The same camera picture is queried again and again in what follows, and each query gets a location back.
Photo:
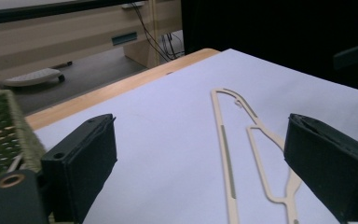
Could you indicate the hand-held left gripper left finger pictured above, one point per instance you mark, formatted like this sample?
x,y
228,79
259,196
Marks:
x,y
80,165

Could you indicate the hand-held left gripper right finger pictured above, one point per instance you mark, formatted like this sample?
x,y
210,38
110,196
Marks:
x,y
332,171

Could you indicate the green woven basket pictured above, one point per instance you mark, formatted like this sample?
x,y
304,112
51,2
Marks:
x,y
3,133

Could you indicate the beige clothes hanger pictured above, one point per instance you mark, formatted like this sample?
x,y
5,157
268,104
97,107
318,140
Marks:
x,y
227,161

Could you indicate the black curtain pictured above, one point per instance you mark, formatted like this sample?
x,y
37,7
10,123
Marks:
x,y
276,28

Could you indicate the grey oval pad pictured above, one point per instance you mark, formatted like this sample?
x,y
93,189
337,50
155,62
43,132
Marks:
x,y
31,77

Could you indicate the light wooden desk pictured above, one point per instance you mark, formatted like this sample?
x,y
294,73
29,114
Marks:
x,y
59,40

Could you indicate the black horizontal frame bar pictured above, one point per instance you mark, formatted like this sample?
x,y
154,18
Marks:
x,y
43,11

